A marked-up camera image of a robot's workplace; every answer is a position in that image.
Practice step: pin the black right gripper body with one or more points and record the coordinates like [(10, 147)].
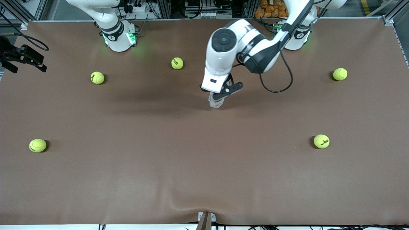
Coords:
[(8, 55)]

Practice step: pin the clear tennis ball can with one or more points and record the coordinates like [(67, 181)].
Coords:
[(216, 103)]

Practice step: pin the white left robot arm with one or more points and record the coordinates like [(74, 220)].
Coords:
[(220, 57)]

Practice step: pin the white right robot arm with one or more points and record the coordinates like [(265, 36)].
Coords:
[(118, 41)]

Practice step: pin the yellow tennis ball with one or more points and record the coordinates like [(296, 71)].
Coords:
[(177, 63), (97, 77), (37, 145), (321, 141), (339, 74)]

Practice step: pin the white terminal block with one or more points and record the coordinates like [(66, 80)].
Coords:
[(209, 14)]

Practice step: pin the brown table mat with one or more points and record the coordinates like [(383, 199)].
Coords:
[(204, 159)]

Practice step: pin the white power strip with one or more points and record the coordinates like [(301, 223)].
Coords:
[(139, 8)]

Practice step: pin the metal corner bracket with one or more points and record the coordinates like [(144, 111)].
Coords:
[(24, 26), (389, 21)]

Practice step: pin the aluminium frame post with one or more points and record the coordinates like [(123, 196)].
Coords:
[(164, 9), (250, 8)]

